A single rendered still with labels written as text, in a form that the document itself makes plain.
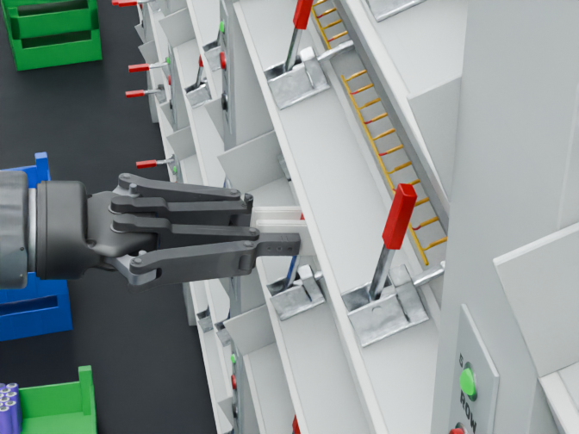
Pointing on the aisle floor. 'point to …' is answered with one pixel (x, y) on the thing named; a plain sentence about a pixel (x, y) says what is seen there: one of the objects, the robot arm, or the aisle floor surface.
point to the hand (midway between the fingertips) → (295, 231)
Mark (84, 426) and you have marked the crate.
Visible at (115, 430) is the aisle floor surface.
